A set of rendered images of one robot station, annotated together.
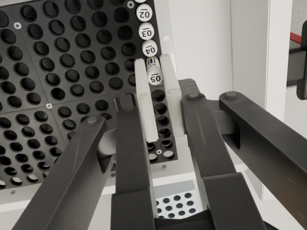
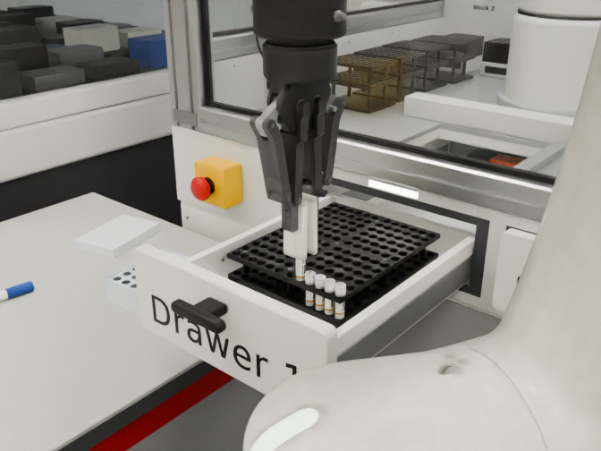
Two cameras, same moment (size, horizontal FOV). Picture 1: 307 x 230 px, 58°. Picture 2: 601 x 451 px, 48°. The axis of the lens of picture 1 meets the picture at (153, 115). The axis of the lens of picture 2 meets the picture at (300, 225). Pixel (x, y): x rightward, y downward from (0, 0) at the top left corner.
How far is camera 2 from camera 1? 66 cm
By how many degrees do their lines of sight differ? 49
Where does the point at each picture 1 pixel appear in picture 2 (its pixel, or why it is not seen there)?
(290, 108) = (84, 405)
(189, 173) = (206, 254)
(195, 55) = not seen: hidden behind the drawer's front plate
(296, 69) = (205, 304)
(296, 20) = not seen: outside the picture
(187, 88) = (294, 219)
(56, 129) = (321, 237)
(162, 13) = not seen: hidden behind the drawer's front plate
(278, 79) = (222, 282)
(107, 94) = (309, 259)
